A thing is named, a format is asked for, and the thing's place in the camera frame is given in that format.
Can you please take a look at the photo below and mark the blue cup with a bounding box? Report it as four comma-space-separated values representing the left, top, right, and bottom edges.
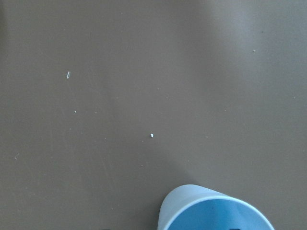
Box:
157, 184, 274, 230

